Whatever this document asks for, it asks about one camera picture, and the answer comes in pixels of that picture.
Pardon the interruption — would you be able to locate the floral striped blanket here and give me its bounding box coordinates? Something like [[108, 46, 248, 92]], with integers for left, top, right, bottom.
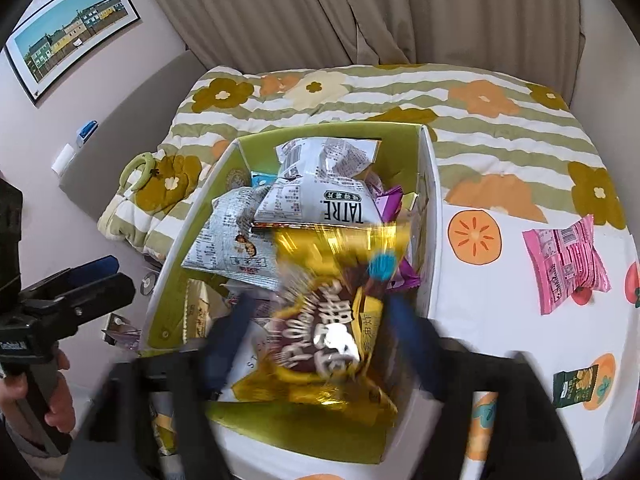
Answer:
[[97, 62, 628, 261]]

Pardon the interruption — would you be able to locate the framed wall picture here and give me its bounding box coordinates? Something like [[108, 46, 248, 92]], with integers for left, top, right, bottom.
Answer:
[[4, 0, 143, 106]]

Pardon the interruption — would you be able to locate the green hair claw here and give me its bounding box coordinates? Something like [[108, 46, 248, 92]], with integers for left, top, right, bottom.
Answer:
[[119, 152, 158, 193]]

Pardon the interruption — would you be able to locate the gold brown snack packet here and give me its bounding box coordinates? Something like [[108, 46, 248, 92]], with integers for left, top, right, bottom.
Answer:
[[232, 222, 417, 427]]

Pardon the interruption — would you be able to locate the small dark packet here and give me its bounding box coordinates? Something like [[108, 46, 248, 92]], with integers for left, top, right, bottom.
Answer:
[[102, 312, 143, 349]]

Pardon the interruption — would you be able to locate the cream yellow snack packet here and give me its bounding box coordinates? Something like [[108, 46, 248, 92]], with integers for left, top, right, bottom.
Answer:
[[184, 280, 222, 342]]

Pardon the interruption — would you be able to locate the small green snack packet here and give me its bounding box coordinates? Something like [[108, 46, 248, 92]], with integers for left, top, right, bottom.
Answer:
[[552, 366, 601, 408]]

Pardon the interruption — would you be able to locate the green cardboard box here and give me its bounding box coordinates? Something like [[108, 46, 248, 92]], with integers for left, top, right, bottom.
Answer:
[[137, 122, 443, 466]]

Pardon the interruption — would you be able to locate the beige curtain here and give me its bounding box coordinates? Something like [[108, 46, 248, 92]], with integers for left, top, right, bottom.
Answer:
[[130, 0, 587, 106]]

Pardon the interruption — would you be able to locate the purple snack packet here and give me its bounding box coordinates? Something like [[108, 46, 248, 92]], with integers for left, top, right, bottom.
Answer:
[[387, 252, 422, 292], [372, 185, 405, 222]]

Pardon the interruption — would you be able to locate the white wall socket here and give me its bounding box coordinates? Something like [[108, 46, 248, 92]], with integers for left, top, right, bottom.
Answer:
[[51, 143, 76, 176]]

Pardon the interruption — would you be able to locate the grey headboard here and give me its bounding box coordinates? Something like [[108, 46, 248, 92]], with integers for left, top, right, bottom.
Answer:
[[60, 50, 212, 221]]

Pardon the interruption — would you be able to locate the person's left forearm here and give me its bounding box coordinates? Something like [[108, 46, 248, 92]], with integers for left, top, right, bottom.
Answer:
[[0, 410, 56, 462]]

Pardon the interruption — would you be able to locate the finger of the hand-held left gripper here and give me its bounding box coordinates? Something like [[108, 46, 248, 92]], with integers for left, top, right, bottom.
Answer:
[[22, 255, 120, 302], [35, 272, 137, 324]]

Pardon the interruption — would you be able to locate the pink snack packet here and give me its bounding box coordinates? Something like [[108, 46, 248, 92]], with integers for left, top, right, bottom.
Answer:
[[522, 214, 612, 316]]

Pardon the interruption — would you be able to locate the person's left hand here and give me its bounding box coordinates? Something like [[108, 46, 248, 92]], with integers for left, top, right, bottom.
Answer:
[[0, 349, 77, 433]]

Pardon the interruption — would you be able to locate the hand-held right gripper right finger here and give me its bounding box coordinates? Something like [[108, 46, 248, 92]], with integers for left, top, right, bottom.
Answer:
[[385, 296, 583, 480]]

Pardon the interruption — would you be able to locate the white grey printed snack packet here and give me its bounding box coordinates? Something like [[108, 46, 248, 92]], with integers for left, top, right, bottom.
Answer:
[[252, 137, 383, 226], [181, 186, 282, 291]]

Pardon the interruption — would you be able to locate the plain white snack packet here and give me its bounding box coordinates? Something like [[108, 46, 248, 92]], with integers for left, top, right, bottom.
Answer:
[[227, 332, 282, 402]]

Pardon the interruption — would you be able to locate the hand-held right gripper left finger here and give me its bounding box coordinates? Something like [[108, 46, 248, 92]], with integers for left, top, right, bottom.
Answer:
[[60, 295, 261, 480]]

